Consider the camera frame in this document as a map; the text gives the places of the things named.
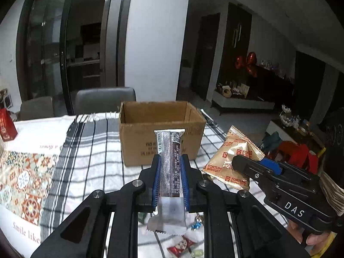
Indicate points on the white lotus ornament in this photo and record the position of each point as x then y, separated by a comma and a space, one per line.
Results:
285, 114

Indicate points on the wide grey dining chair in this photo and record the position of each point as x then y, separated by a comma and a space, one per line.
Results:
104, 99

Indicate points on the white low cabinet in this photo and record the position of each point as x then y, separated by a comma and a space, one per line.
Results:
242, 102

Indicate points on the silver refrigerator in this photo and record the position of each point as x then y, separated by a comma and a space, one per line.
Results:
111, 45

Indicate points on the red stool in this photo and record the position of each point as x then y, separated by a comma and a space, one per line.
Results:
295, 150

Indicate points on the red gift box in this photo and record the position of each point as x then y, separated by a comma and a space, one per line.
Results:
6, 126

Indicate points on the white tile-print tablecloth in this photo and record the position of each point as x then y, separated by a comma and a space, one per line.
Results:
27, 177

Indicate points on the white shoe rack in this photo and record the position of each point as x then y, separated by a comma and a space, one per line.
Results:
6, 99

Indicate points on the dark wardrobe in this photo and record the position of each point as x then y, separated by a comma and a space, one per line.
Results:
239, 37

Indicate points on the red foil balloon bunch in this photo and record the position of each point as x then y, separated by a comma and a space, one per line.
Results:
251, 57

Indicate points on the dark sideboard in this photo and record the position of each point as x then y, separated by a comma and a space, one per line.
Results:
271, 83

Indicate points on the teal cloth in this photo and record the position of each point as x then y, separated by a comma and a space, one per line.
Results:
272, 139

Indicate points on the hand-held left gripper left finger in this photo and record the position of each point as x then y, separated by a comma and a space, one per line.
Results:
156, 185

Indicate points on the person's right hand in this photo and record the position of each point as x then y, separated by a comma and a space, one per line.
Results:
317, 239

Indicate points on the gold biscuit packet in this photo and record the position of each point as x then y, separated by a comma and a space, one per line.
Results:
239, 145
220, 170

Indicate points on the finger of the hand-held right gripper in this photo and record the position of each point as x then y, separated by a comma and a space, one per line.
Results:
271, 165
247, 166

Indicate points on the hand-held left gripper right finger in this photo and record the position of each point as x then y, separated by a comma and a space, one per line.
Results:
186, 185

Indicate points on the glass coffee table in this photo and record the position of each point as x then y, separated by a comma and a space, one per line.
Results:
274, 126

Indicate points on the red candy packet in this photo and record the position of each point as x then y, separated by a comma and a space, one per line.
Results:
180, 247

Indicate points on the brown snack bar silver wrapper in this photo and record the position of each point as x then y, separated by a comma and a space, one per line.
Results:
172, 166

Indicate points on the cardboard box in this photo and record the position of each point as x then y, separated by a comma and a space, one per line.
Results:
139, 137

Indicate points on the green wrapped candy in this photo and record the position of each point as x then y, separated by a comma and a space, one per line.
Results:
197, 253

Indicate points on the blue wrapped candy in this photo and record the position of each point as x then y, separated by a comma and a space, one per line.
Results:
197, 223

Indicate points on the glass sliding door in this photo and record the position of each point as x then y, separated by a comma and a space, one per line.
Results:
43, 45

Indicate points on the black white striped tablecloth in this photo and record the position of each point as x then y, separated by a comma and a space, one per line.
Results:
88, 150

